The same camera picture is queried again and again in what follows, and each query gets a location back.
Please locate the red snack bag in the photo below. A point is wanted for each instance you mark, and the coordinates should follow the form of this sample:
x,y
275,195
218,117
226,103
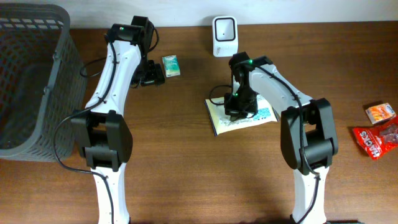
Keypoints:
x,y
377,140

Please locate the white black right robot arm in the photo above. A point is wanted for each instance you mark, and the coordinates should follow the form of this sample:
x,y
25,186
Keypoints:
x,y
308,139

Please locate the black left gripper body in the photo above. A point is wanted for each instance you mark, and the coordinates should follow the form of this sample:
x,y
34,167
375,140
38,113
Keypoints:
x,y
152,80

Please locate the white barcode scanner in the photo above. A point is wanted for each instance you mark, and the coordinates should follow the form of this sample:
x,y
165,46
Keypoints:
x,y
225,36

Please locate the orange juice carton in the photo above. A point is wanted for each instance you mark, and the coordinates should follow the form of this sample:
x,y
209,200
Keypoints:
x,y
380,113

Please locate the grey plastic mesh basket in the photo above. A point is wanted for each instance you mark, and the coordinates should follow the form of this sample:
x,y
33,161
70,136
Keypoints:
x,y
40,78

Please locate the green tissue pack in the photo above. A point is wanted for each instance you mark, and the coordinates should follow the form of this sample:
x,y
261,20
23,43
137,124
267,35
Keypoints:
x,y
171,66

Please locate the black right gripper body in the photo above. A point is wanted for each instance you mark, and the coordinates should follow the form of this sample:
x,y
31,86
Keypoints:
x,y
243,101

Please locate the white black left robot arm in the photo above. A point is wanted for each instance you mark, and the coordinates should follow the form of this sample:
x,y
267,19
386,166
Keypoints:
x,y
100,129

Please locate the cream bee snack bag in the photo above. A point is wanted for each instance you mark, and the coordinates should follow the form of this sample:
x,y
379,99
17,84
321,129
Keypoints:
x,y
221,122

